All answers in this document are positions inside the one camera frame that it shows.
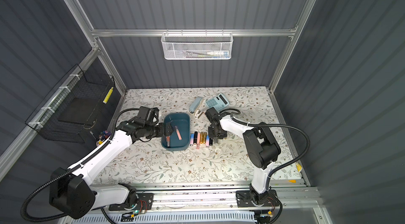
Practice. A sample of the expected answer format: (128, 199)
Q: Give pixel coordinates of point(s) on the gold lipstick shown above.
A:
(199, 138)
(203, 138)

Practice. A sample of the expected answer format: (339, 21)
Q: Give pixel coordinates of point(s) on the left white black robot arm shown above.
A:
(73, 192)

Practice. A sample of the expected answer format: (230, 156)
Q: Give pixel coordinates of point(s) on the light blue calculator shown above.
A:
(219, 102)

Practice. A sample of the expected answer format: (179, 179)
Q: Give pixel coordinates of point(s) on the white wire mesh basket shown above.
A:
(174, 46)

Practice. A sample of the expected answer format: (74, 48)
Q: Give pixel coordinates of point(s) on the teal plastic storage box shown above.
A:
(182, 120)

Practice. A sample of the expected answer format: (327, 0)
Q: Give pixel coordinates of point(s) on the dark red black lipstick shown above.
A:
(168, 141)

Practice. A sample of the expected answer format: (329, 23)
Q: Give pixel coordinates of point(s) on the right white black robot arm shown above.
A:
(261, 145)

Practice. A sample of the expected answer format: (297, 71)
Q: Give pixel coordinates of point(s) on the pens in white basket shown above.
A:
(208, 54)

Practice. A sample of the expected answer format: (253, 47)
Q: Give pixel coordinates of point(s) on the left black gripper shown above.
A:
(162, 129)

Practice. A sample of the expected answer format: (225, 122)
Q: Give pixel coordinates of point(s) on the black wire mesh basket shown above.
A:
(79, 110)

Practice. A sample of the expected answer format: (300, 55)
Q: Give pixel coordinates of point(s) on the pink lip gloss tube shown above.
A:
(178, 133)

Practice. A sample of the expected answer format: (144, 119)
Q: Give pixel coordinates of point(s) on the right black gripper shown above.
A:
(217, 132)

